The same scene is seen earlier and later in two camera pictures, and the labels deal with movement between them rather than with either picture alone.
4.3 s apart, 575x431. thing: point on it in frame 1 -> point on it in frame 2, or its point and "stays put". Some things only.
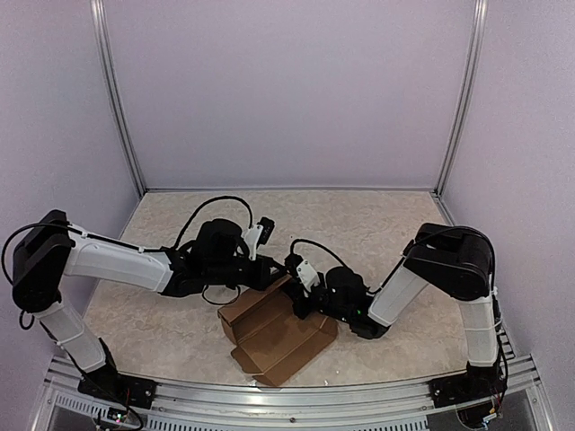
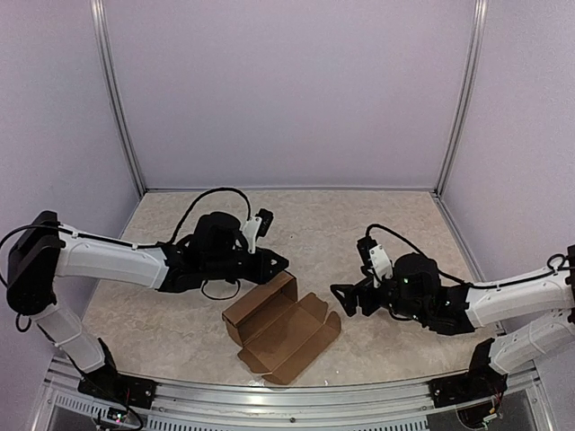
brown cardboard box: (270, 339) stays put
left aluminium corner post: (97, 13) stays put
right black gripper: (300, 310) -> (351, 291)
